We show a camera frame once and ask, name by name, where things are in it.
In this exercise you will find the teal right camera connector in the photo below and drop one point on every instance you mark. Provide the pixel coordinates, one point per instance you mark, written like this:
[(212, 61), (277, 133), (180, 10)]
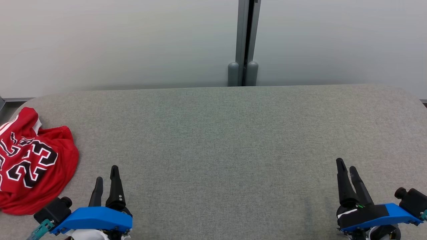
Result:
[(424, 215)]

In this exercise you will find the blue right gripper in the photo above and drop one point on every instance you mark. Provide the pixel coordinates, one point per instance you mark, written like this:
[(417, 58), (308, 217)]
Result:
[(370, 216)]

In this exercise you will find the grey partition post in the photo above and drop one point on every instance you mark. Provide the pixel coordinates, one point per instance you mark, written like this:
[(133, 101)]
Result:
[(245, 43)]

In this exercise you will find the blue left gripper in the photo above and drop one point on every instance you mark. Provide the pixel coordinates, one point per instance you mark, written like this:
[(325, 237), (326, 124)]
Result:
[(93, 218)]

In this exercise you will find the teal left camera connector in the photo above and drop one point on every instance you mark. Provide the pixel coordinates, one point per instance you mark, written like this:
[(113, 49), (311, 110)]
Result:
[(40, 230)]

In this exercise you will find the teal camera connector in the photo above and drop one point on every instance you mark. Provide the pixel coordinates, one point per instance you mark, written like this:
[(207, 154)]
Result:
[(40, 230), (424, 215)]

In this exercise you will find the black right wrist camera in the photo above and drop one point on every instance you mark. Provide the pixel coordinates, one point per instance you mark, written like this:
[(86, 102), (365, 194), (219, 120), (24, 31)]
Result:
[(413, 200)]

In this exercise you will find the red basketball jersey number 23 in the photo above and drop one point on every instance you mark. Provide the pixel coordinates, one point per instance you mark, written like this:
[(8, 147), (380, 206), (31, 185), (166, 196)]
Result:
[(36, 156)]

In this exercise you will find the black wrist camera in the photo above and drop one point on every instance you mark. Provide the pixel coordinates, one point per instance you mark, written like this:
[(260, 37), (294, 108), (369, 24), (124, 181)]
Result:
[(53, 210), (413, 200)]

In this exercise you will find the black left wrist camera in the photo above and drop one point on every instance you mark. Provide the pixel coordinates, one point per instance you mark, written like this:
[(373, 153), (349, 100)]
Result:
[(53, 210)]

